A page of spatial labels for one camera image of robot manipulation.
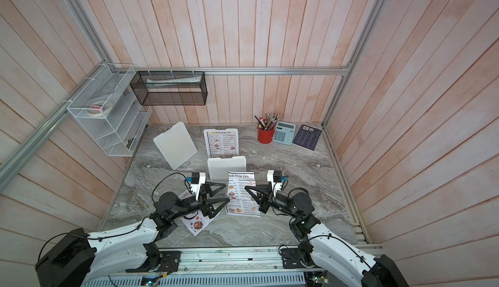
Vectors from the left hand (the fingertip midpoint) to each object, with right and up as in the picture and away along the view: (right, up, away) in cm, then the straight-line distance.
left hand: (226, 195), depth 69 cm
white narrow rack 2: (-5, +8, +13) cm, 16 cm away
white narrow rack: (-4, +25, +21) cm, 33 cm away
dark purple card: (+44, +23, +45) cm, 67 cm away
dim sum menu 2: (+5, -3, +1) cm, 6 cm away
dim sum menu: (-4, +19, +26) cm, 32 cm away
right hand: (+7, +3, -1) cm, 8 cm away
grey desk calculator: (+30, +25, +45) cm, 60 cm away
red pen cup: (+18, +28, +35) cm, 49 cm away
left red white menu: (-15, -15, +14) cm, 26 cm away
